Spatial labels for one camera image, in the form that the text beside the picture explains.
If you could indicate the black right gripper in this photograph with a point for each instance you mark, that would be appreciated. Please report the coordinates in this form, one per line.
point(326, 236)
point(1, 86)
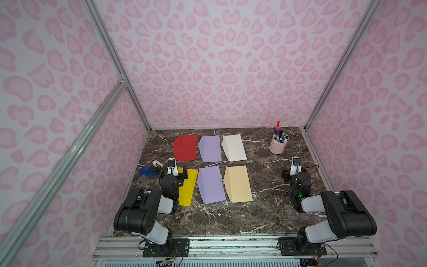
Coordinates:
point(288, 173)

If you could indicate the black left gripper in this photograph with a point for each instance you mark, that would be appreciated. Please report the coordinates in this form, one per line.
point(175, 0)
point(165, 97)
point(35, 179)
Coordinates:
point(167, 173)

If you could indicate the yellow envelope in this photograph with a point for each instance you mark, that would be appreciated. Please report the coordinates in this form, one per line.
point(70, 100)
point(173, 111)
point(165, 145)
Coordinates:
point(186, 191)

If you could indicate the red envelope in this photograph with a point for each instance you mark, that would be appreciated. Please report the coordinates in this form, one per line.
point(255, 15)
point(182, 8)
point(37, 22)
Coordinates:
point(185, 147)

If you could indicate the lilac envelope with butterfly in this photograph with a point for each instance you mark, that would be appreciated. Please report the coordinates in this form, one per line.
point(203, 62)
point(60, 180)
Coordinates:
point(210, 149)

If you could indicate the tan kraft envelope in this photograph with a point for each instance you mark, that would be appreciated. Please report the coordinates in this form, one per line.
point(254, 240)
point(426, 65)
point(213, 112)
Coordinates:
point(237, 184)

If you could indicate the cream white envelope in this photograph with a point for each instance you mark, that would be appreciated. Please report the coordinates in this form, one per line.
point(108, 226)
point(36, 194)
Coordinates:
point(233, 148)

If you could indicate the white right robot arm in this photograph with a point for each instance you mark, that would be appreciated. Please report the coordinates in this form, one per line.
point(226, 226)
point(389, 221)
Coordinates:
point(346, 215)

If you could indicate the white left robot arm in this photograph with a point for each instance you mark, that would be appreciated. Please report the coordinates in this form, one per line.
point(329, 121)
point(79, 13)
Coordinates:
point(137, 214)

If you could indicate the white tape dispenser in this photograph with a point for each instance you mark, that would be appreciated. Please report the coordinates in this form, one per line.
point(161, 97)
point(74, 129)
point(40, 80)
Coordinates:
point(157, 163)

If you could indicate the pink pen cup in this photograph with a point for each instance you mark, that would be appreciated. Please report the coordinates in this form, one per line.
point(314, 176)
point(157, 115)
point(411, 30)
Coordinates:
point(278, 143)

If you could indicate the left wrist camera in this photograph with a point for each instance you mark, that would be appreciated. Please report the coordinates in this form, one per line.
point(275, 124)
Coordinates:
point(172, 168)

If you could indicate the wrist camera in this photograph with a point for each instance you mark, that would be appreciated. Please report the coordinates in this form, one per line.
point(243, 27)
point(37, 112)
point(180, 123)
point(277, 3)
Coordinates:
point(295, 166)
point(172, 168)

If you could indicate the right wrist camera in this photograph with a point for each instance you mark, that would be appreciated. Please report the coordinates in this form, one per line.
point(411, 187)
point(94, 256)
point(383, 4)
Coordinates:
point(295, 166)

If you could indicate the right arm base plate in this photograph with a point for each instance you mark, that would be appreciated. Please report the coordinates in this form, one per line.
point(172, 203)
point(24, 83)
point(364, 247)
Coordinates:
point(300, 247)

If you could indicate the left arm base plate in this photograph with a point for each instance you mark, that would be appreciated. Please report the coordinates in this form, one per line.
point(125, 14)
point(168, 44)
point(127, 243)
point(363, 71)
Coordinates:
point(176, 247)

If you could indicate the aluminium mounting rail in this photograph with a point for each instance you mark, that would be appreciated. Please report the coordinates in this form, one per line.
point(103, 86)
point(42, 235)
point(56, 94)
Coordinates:
point(259, 250)

